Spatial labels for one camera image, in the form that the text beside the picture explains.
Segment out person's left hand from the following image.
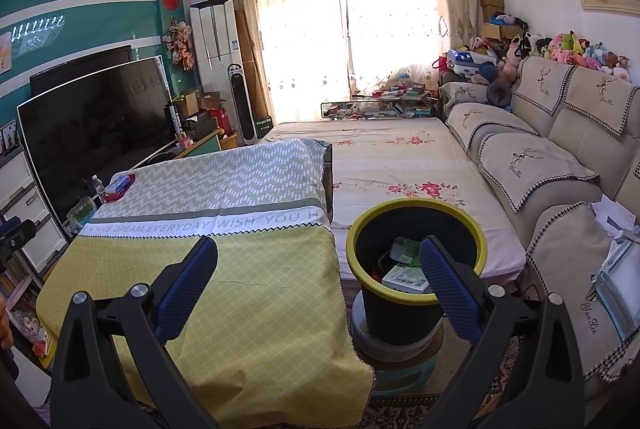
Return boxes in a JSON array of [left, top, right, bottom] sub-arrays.
[[0, 297, 14, 350]]

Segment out white standing air conditioner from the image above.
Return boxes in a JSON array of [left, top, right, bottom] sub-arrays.
[[189, 0, 242, 105]]

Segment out small clear water bottle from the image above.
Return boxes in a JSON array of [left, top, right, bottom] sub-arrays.
[[92, 175, 105, 202]]

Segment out white drawer cabinet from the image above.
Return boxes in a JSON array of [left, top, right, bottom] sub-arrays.
[[0, 147, 68, 282]]

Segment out yellow-rimmed black trash bin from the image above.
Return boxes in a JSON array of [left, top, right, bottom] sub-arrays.
[[346, 198, 488, 345]]

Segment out cluttered low glass table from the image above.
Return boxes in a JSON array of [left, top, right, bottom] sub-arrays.
[[320, 86, 438, 120]]

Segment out red fire extinguisher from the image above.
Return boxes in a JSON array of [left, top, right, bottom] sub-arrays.
[[208, 107, 234, 136]]

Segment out pink artificial flower bunch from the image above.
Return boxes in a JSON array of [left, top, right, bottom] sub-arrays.
[[163, 17, 195, 71]]

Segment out cream window curtains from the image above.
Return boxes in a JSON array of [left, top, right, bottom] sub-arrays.
[[235, 0, 477, 123]]

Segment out white cardboard product box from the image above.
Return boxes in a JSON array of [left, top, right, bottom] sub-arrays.
[[382, 264, 432, 295]]

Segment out large black television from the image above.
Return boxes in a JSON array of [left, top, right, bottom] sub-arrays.
[[16, 56, 176, 222]]

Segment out clear green-lidded plastic jar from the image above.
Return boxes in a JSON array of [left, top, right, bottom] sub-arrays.
[[390, 236, 421, 267]]

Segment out teal plastic stool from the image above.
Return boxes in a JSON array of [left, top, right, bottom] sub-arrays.
[[364, 331, 442, 397]]

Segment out yellow and grey tablecloth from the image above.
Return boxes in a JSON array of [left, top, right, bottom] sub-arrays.
[[37, 138, 374, 428]]

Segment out pile of plush toys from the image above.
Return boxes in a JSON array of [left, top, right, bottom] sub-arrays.
[[499, 31, 631, 82]]

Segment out red and blue book stack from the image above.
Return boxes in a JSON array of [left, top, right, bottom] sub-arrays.
[[103, 174, 136, 202]]

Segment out stacked cardboard boxes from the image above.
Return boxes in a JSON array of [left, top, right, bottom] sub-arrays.
[[480, 0, 526, 41]]

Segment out beige sectional sofa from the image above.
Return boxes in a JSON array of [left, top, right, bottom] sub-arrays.
[[440, 56, 639, 399]]

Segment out black tower fan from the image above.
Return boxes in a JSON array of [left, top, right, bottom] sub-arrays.
[[228, 63, 258, 145]]

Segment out floral sheet covered bed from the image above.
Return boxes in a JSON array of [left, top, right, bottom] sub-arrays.
[[265, 118, 525, 283]]

